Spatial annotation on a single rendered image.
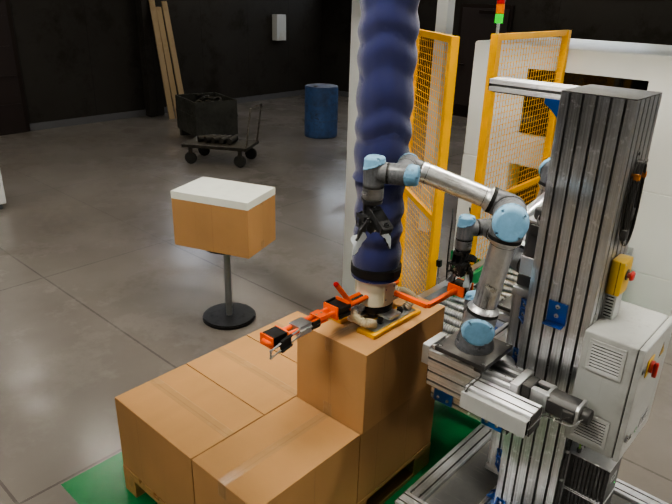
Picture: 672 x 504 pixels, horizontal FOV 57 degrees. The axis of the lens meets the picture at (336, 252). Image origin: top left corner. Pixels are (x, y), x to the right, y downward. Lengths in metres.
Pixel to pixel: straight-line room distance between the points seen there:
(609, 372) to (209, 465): 1.56
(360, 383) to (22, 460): 1.94
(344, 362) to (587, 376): 0.96
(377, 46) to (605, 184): 0.94
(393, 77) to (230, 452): 1.64
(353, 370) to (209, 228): 2.00
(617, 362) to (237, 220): 2.64
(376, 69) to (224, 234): 2.17
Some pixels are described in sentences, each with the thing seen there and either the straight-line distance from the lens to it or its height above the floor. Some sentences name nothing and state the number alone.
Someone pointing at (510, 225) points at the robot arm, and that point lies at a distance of 2.11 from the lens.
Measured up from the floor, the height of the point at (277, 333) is 1.10.
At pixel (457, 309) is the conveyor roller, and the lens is 3.91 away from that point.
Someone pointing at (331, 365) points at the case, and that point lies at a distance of 2.74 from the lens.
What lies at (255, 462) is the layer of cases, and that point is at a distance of 2.67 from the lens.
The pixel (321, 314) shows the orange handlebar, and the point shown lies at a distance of 2.56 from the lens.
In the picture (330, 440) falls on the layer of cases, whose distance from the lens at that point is 2.76.
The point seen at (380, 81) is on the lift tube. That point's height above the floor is 2.00.
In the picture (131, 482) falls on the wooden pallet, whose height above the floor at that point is 0.08.
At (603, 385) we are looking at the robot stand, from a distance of 2.45.
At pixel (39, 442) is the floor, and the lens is 3.89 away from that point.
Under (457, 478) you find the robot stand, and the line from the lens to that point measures 3.17.
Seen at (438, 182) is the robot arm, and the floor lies 1.70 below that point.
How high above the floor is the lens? 2.31
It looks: 23 degrees down
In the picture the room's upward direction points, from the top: 2 degrees clockwise
